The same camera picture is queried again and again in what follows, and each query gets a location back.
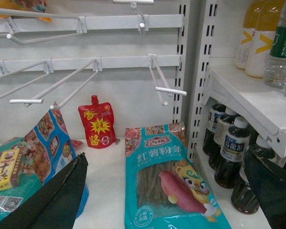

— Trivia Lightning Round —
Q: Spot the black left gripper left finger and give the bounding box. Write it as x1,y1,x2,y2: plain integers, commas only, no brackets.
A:
0,153,88,229

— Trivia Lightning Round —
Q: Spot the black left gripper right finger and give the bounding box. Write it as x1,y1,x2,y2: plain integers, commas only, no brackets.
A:
244,151,286,229

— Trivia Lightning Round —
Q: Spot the clear water bottle green label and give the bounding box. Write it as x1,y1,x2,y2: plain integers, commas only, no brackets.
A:
264,1,286,89

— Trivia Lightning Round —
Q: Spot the white slotted shelf upright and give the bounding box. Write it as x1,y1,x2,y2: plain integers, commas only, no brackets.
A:
187,0,218,160

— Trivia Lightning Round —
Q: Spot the blue snack bag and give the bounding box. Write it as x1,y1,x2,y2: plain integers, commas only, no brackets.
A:
0,110,83,221

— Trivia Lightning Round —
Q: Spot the front oolong tea bottle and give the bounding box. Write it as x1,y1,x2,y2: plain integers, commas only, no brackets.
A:
214,116,251,189

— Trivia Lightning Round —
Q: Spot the oolong tea bottle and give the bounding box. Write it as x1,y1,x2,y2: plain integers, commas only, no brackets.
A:
214,116,251,189
203,102,226,156
208,107,238,170

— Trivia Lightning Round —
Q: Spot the yellow spice box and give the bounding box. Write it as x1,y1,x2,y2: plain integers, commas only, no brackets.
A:
0,148,25,191

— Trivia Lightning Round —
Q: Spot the middle oolong tea bottle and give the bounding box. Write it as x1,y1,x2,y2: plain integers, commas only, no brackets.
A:
208,107,238,170

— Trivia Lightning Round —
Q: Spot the back oolong tea bottle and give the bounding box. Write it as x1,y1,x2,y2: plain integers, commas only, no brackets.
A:
203,102,226,156

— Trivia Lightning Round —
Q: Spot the red sauce pouch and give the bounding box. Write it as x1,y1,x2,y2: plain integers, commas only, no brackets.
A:
78,95,117,149

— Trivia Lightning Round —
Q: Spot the teal sweet potato noodle bag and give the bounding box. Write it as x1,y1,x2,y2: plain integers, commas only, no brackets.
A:
124,123,230,229

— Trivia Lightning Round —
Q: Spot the orange vitamin drink bottle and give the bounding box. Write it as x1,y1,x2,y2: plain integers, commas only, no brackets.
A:
245,0,285,78

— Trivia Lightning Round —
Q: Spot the white display hook right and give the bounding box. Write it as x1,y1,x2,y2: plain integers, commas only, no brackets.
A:
147,53,187,106

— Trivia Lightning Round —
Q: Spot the white display hook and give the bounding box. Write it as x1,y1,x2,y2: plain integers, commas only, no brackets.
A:
147,53,187,106
9,58,102,110

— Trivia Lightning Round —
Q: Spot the white display hook middle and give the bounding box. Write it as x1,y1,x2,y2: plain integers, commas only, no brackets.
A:
9,58,102,110

